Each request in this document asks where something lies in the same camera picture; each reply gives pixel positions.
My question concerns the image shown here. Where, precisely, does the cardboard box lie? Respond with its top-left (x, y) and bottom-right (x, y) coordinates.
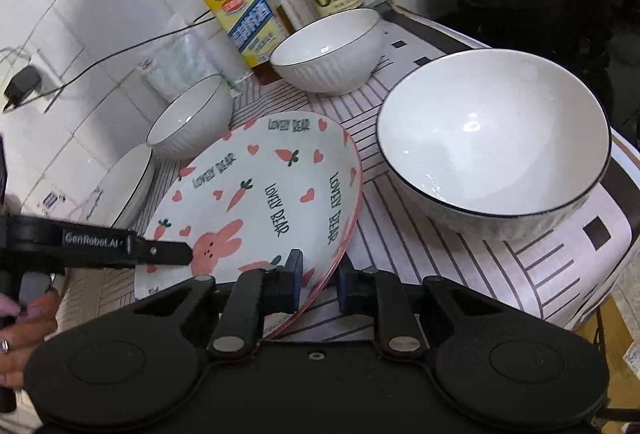
top-left (595, 291), bottom-right (640, 367)

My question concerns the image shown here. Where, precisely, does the thin black cable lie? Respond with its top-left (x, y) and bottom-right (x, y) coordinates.
top-left (30, 0), bottom-right (451, 97)

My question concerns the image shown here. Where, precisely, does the person's left hand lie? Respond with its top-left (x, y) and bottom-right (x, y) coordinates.
top-left (0, 289), bottom-right (61, 390)

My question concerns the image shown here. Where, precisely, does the white plastic seasoning bag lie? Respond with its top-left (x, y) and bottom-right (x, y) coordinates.
top-left (140, 14), bottom-right (253, 100)

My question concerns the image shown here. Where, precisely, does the striped patterned tablecloth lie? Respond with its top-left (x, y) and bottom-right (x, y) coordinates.
top-left (50, 0), bottom-right (636, 330)

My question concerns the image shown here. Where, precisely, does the blue egg print plate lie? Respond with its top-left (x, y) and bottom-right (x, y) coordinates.
top-left (92, 144), bottom-right (157, 235)

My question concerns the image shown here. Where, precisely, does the large white bowl dark rim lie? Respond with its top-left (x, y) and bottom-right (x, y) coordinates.
top-left (376, 49), bottom-right (612, 241)

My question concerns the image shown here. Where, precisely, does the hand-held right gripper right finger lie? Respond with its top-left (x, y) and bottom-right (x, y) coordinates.
top-left (336, 264), bottom-right (505, 362)

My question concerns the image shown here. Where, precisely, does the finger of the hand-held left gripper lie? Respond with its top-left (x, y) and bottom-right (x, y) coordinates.
top-left (131, 238), bottom-right (194, 269)

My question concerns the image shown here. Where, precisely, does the pink rim bunny print plate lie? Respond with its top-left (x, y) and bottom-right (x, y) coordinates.
top-left (134, 114), bottom-right (364, 340)

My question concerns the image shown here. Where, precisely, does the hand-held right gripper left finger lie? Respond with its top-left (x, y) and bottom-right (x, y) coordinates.
top-left (132, 250), bottom-right (305, 362)

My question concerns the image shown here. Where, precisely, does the black power adapter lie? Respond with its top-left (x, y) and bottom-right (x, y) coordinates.
top-left (2, 64), bottom-right (42, 111)

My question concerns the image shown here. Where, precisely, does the small white ribbed bowl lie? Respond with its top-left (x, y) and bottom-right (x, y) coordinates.
top-left (270, 7), bottom-right (386, 96)
top-left (146, 78), bottom-right (235, 160)

